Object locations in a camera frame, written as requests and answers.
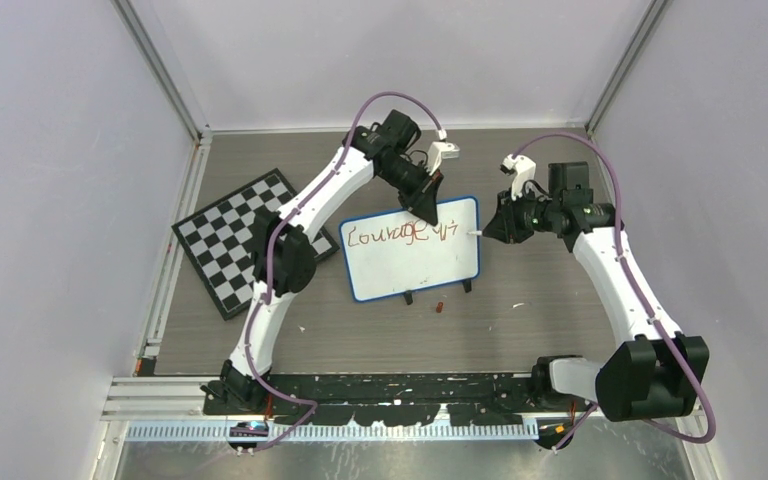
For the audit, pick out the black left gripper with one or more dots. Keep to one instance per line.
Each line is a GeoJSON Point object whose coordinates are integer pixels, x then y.
{"type": "Point", "coordinates": [423, 202]}

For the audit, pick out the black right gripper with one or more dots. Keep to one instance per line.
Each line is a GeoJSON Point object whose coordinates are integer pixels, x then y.
{"type": "Point", "coordinates": [505, 225]}

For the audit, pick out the blue framed whiteboard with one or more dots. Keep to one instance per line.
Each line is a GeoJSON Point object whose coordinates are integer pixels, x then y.
{"type": "Point", "coordinates": [393, 253]}

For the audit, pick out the black white chessboard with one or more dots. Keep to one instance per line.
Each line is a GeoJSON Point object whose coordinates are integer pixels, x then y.
{"type": "Point", "coordinates": [217, 240]}

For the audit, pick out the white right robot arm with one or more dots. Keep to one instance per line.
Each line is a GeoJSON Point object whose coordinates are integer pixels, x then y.
{"type": "Point", "coordinates": [651, 373]}

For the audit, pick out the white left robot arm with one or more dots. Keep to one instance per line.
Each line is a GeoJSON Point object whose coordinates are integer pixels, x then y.
{"type": "Point", "coordinates": [283, 254]}

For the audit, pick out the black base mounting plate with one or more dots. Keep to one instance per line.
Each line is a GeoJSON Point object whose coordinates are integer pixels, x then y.
{"type": "Point", "coordinates": [469, 399]}

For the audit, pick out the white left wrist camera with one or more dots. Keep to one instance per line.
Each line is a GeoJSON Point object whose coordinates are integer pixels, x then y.
{"type": "Point", "coordinates": [440, 150]}

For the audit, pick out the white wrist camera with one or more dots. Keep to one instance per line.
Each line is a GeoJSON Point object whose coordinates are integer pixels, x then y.
{"type": "Point", "coordinates": [522, 169]}
{"type": "Point", "coordinates": [440, 150]}

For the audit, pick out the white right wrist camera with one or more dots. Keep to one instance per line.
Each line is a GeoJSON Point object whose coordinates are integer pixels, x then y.
{"type": "Point", "coordinates": [522, 169]}

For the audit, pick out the aluminium frame rail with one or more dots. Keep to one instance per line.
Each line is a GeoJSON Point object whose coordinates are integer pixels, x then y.
{"type": "Point", "coordinates": [145, 45]}

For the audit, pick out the white slotted cable duct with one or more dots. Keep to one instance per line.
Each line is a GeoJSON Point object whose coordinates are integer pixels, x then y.
{"type": "Point", "coordinates": [232, 431]}

